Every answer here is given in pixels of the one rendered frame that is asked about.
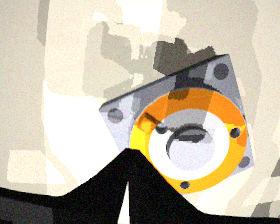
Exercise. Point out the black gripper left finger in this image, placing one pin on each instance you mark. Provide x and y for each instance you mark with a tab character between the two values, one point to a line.
98	201

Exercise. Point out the orange round plate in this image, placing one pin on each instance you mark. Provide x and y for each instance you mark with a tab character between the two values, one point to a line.
199	107

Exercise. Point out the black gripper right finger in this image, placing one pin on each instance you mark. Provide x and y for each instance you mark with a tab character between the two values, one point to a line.
151	200

